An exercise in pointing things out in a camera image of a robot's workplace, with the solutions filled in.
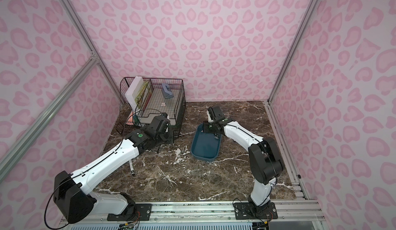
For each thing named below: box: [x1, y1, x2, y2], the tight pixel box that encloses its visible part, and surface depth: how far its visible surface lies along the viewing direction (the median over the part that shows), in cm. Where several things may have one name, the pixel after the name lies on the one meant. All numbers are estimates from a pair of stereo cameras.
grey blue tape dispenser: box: [161, 83, 174, 99], surface depth 95 cm
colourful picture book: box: [134, 80, 154, 117], surface depth 97 cm
